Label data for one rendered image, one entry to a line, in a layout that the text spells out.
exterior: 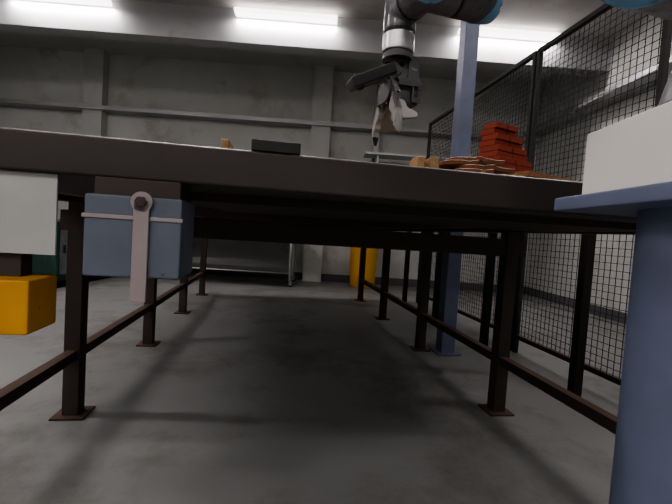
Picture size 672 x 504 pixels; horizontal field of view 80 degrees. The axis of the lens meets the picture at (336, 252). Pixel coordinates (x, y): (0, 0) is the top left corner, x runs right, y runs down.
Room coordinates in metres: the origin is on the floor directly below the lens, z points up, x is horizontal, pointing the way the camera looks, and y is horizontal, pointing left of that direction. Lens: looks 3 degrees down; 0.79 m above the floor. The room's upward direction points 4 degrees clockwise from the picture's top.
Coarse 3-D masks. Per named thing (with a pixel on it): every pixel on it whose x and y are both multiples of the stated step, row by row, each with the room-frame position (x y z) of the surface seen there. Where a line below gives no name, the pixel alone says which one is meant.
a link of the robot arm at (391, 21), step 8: (392, 0) 0.93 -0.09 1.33; (384, 8) 0.98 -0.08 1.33; (392, 8) 0.93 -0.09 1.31; (384, 16) 0.96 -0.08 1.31; (392, 16) 0.94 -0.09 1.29; (400, 16) 0.92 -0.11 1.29; (384, 24) 0.96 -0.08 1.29; (392, 24) 0.94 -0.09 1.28; (400, 24) 0.93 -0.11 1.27; (408, 24) 0.93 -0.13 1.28; (384, 32) 0.96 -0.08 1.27
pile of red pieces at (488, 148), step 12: (480, 132) 1.79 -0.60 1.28; (492, 132) 1.73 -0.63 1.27; (504, 132) 1.75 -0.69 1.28; (516, 132) 1.78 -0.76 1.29; (480, 144) 1.78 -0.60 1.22; (492, 144) 1.72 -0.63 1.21; (504, 144) 1.74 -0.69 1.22; (516, 144) 1.78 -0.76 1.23; (492, 156) 1.72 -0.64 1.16; (504, 156) 1.72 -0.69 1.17; (516, 156) 1.76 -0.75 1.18; (516, 168) 1.74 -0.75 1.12; (528, 168) 1.78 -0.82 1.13
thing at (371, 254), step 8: (352, 248) 6.10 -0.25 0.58; (360, 248) 6.00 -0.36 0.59; (368, 248) 5.99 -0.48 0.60; (352, 256) 6.10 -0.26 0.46; (368, 256) 6.00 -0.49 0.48; (376, 256) 6.10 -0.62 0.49; (352, 264) 6.10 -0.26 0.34; (368, 264) 6.01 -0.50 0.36; (376, 264) 6.15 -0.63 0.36; (352, 272) 6.09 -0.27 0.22; (368, 272) 6.02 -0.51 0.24; (352, 280) 6.09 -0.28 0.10; (368, 280) 6.03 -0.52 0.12
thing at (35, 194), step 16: (0, 176) 0.58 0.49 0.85; (16, 176) 0.59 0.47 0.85; (32, 176) 0.59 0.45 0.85; (48, 176) 0.59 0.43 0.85; (0, 192) 0.58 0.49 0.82; (16, 192) 0.59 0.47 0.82; (32, 192) 0.59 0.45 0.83; (48, 192) 0.59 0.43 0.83; (0, 208) 0.58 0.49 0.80; (16, 208) 0.59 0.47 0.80; (32, 208) 0.59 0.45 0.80; (48, 208) 0.59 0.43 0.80; (0, 224) 0.58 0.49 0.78; (16, 224) 0.59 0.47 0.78; (32, 224) 0.59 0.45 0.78; (48, 224) 0.59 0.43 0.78; (0, 240) 0.58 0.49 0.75; (16, 240) 0.59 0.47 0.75; (32, 240) 0.59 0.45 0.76; (48, 240) 0.59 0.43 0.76
